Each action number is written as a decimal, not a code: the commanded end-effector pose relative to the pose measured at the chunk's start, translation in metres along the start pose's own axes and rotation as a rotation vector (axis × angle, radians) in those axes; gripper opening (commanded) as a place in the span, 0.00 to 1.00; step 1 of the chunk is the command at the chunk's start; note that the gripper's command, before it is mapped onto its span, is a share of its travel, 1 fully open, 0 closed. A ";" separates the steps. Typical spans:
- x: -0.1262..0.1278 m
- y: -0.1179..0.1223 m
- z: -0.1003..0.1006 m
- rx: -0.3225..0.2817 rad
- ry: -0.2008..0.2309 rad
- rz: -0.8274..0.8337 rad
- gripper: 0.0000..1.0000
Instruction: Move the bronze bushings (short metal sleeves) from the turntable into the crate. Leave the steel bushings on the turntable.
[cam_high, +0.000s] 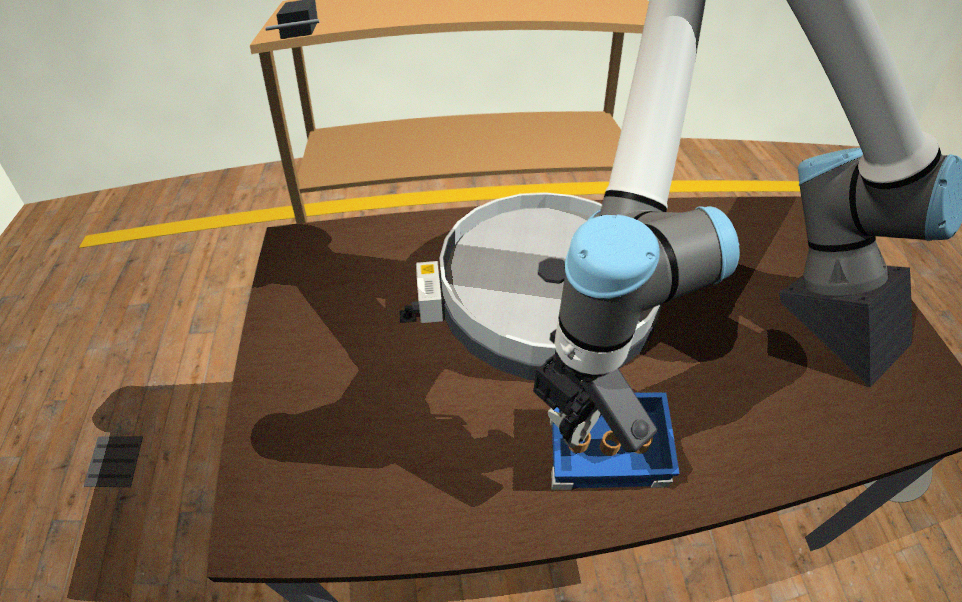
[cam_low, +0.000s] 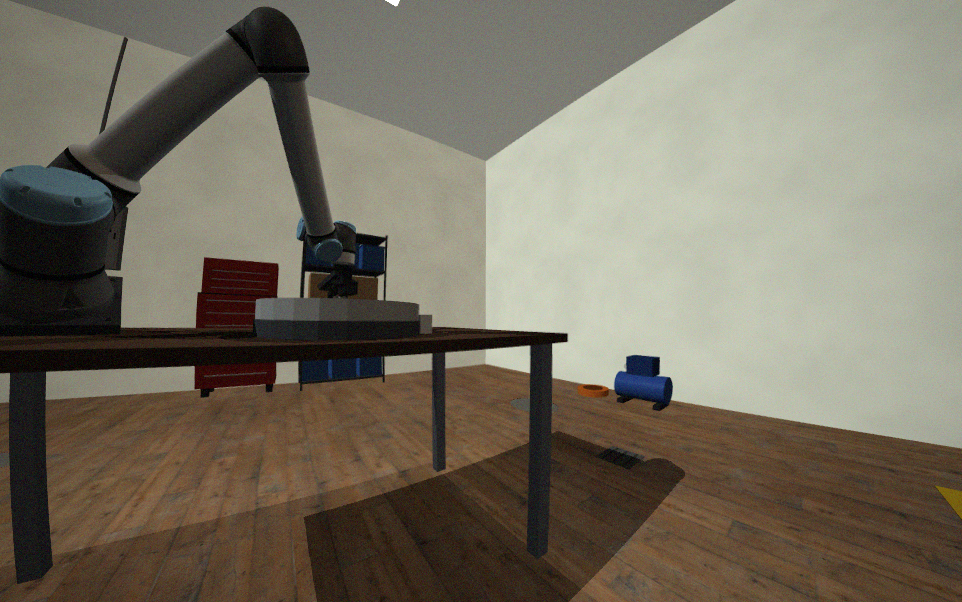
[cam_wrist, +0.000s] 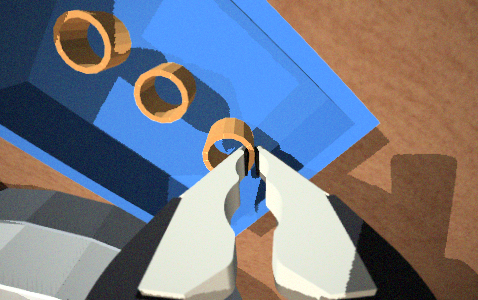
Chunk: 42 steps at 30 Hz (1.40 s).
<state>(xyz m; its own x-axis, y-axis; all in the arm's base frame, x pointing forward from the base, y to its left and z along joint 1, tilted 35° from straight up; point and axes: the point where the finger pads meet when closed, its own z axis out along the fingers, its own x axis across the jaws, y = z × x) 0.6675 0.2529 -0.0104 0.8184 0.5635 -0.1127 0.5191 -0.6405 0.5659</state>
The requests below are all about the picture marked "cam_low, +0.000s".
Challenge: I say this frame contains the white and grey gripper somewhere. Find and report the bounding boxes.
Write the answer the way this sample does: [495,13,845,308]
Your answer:
[327,264,358,299]

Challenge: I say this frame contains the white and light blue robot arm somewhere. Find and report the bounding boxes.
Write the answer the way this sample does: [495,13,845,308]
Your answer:
[0,7,356,321]

